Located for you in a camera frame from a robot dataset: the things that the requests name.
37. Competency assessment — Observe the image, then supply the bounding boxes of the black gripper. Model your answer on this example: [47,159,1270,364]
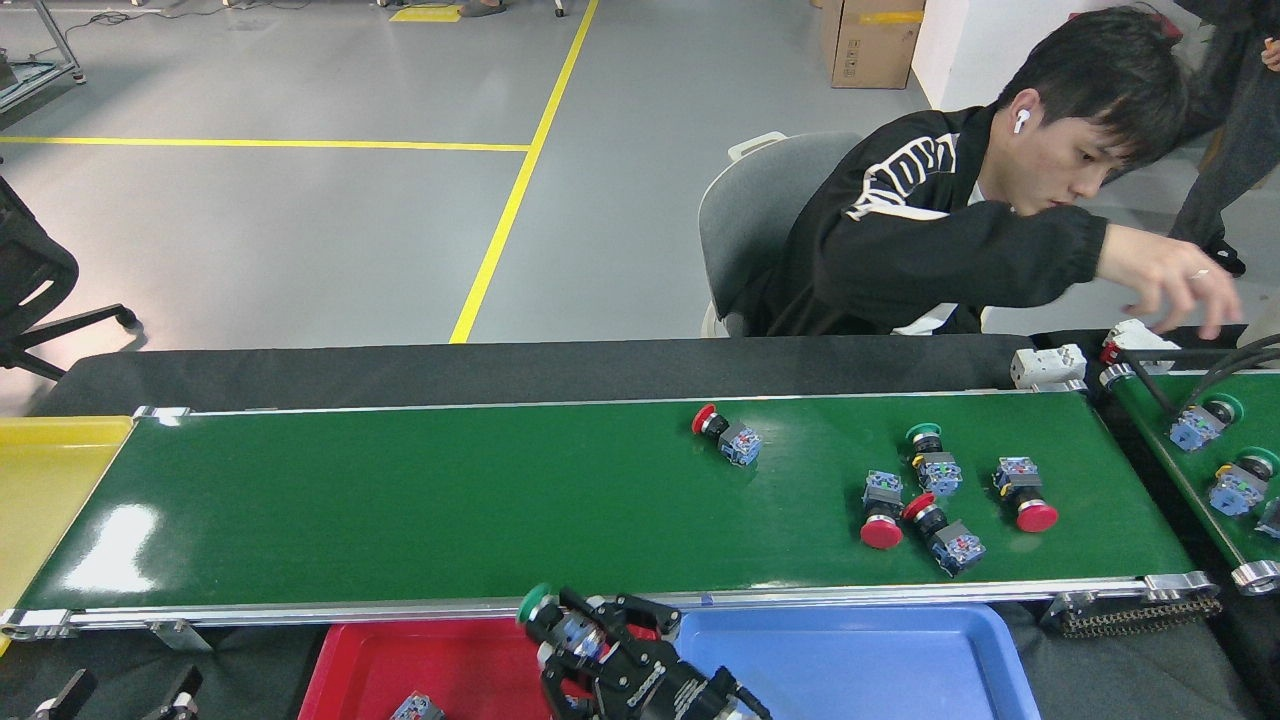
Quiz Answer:
[540,588,716,720]

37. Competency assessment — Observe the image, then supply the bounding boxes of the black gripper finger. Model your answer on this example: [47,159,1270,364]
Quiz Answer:
[30,668,101,720]
[140,665,206,720]

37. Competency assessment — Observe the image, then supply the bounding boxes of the white circuit breaker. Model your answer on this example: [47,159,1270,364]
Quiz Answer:
[1100,319,1183,373]
[1010,344,1089,392]

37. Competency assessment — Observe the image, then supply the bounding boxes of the red plastic tray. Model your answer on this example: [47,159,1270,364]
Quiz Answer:
[298,617,681,720]

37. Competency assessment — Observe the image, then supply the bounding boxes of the yellow plastic tray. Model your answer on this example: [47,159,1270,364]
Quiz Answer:
[0,415,136,656]

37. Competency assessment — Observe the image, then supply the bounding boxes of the long green conveyor belt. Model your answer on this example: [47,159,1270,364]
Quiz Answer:
[0,388,1216,641]

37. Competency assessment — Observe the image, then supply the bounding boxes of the blue plastic tray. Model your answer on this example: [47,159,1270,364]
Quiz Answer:
[675,603,1043,720]

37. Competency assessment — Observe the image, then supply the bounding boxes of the short green conveyor belt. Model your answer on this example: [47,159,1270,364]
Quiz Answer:
[1100,362,1280,596]

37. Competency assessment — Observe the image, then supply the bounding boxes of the person's right hand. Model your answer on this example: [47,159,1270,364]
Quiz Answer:
[1095,222,1244,341]

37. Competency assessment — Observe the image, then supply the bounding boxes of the black office chair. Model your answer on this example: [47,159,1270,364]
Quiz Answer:
[0,175,139,383]

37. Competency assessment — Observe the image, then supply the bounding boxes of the grey chair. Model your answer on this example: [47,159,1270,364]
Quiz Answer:
[698,131,864,339]

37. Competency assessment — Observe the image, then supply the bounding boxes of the person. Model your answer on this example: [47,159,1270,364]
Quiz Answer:
[745,5,1246,341]
[1170,0,1280,279]

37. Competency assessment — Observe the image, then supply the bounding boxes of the metal rack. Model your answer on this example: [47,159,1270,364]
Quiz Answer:
[0,0,86,111]

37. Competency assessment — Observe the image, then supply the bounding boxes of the cardboard box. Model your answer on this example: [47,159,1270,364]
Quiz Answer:
[820,0,926,89]

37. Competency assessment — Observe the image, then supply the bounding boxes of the white cylinder with black cap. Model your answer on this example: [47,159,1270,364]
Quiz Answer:
[1238,298,1280,351]

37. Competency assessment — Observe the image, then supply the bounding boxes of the black conveyor drive chain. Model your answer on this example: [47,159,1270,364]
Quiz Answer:
[1045,590,1223,639]

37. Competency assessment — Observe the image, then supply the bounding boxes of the black cable loop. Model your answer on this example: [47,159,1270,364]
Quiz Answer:
[1115,335,1280,416]

